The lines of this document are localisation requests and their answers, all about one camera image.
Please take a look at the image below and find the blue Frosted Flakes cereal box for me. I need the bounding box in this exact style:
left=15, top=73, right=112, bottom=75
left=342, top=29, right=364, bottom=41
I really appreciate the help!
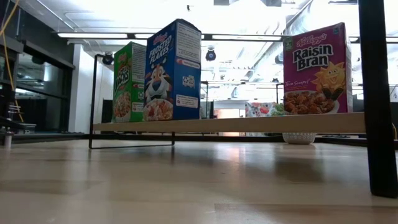
left=142, top=18, right=203, bottom=122

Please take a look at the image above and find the green Apple Jacks cereal box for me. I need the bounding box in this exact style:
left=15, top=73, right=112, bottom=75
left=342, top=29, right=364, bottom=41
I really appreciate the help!
left=111, top=41, right=147, bottom=124

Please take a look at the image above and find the pink Raisin Bran cereal box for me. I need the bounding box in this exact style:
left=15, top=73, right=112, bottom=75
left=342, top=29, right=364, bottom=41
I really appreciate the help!
left=282, top=21, right=354, bottom=116

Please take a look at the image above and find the white colourful printed box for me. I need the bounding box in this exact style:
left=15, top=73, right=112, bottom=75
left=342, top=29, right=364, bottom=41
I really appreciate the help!
left=244, top=101, right=277, bottom=118

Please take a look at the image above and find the long ceiling light strip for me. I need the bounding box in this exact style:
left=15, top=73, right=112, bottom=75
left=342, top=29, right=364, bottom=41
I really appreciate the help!
left=211, top=34, right=283, bottom=42
left=57, top=32, right=129, bottom=39

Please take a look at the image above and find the pale green plant white pot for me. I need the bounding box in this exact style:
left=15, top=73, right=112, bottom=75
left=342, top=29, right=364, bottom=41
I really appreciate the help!
left=273, top=102, right=318, bottom=146

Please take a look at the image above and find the dark equipment rack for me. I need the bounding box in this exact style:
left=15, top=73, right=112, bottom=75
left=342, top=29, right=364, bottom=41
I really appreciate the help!
left=0, top=104, right=37, bottom=147

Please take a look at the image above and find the wooden shelf black metal frame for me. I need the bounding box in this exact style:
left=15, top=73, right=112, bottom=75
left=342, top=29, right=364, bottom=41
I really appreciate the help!
left=88, top=0, right=398, bottom=199

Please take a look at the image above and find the black aluminium table frame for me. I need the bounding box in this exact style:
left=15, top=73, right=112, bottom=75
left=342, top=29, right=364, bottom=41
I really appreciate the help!
left=0, top=133, right=398, bottom=147

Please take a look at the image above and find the yellow cable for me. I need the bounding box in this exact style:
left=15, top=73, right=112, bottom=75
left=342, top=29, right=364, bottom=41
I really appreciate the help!
left=0, top=0, right=25, bottom=123

